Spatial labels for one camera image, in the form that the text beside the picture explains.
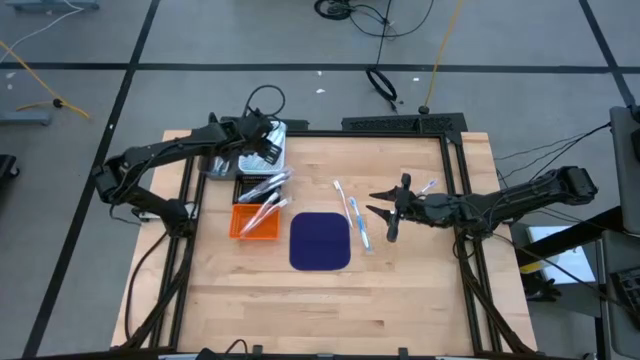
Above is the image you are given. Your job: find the packaged purple toothbrush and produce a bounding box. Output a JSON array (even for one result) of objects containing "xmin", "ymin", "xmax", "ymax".
[{"xmin": 244, "ymin": 168, "xmax": 294, "ymax": 194}]

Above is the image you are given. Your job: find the white floor cable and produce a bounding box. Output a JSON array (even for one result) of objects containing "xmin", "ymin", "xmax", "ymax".
[{"xmin": 0, "ymin": 0, "xmax": 85, "ymax": 65}]

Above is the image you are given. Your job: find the packaged yellow-bristled orange toothbrush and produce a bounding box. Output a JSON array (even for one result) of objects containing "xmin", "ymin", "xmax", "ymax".
[{"xmin": 238, "ymin": 192, "xmax": 281, "ymax": 237}]

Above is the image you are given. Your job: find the black perforated panel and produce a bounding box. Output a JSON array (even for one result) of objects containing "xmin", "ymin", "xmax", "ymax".
[{"xmin": 341, "ymin": 112, "xmax": 469, "ymax": 134}]

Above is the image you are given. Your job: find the purple square mat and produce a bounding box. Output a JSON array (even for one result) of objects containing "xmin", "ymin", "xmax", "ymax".
[{"xmin": 289, "ymin": 211, "xmax": 352, "ymax": 272}]

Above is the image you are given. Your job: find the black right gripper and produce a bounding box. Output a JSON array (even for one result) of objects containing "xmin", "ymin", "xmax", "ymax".
[{"xmin": 365, "ymin": 173, "xmax": 454, "ymax": 243}]

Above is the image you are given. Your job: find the white plastic basket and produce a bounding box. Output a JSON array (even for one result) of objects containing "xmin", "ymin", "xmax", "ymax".
[{"xmin": 237, "ymin": 120, "xmax": 288, "ymax": 175}]

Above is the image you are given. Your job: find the silver arm base bracket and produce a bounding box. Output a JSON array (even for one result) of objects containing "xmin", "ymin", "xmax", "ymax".
[{"xmin": 133, "ymin": 207, "xmax": 166, "ymax": 222}]

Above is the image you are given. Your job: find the yellow hanging cable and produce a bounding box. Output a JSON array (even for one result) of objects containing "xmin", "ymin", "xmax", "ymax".
[{"xmin": 423, "ymin": 0, "xmax": 465, "ymax": 109}]

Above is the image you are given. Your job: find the black caster object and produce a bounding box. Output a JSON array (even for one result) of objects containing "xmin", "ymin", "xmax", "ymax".
[{"xmin": 0, "ymin": 153, "xmax": 21, "ymax": 182}]

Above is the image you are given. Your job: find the clear grey plastic tray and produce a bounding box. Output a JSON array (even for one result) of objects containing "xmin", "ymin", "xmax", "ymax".
[{"xmin": 198, "ymin": 124, "xmax": 240, "ymax": 181}]

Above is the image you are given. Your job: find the black plastic basket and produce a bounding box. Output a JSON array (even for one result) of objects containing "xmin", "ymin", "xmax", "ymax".
[{"xmin": 232, "ymin": 172, "xmax": 287, "ymax": 205}]

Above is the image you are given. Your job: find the black floor object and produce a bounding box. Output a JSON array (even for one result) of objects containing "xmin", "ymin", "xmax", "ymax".
[{"xmin": 524, "ymin": 272, "xmax": 561, "ymax": 301}]

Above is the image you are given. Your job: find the black hanging cable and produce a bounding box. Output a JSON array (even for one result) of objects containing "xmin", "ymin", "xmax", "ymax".
[{"xmin": 377, "ymin": 0, "xmax": 394, "ymax": 69}]

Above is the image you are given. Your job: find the black coiled floor cable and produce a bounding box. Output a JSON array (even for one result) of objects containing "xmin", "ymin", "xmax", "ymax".
[{"xmin": 364, "ymin": 66, "xmax": 400, "ymax": 112}]

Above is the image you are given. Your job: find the white box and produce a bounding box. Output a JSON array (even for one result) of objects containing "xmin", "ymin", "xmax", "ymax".
[{"xmin": 524, "ymin": 224, "xmax": 597, "ymax": 286}]

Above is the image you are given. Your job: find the black keyboard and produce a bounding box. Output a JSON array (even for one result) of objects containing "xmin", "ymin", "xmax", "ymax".
[{"xmin": 612, "ymin": 267, "xmax": 640, "ymax": 311}]

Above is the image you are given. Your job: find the yellow floor cable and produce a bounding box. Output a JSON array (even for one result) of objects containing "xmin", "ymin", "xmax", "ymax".
[{"xmin": 0, "ymin": 39, "xmax": 92, "ymax": 120}]

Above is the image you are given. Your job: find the black cable loop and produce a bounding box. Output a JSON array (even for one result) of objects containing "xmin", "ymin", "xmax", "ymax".
[{"xmin": 194, "ymin": 338, "xmax": 250, "ymax": 360}]

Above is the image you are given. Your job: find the grey stand foot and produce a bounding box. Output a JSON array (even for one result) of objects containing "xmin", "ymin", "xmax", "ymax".
[
  {"xmin": 5, "ymin": 0, "xmax": 100, "ymax": 13},
  {"xmin": 0, "ymin": 111, "xmax": 52, "ymax": 127}
]

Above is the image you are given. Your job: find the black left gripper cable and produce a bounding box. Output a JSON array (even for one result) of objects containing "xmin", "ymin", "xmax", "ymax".
[{"xmin": 241, "ymin": 83, "xmax": 287, "ymax": 121}]

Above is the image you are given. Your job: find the black frame cable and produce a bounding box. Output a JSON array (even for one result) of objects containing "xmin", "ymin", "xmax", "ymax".
[{"xmin": 123, "ymin": 230, "xmax": 169, "ymax": 341}]

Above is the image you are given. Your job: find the black floor cable bundle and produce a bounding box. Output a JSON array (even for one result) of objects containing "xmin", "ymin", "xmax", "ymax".
[{"xmin": 313, "ymin": 0, "xmax": 436, "ymax": 40}]

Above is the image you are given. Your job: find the orange plastic basket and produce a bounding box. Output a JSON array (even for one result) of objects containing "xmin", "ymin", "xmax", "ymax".
[{"xmin": 228, "ymin": 202, "xmax": 282, "ymax": 242}]

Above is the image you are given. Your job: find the black diagonal bar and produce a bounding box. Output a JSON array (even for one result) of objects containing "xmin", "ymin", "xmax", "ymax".
[{"xmin": 514, "ymin": 207, "xmax": 626, "ymax": 266}]

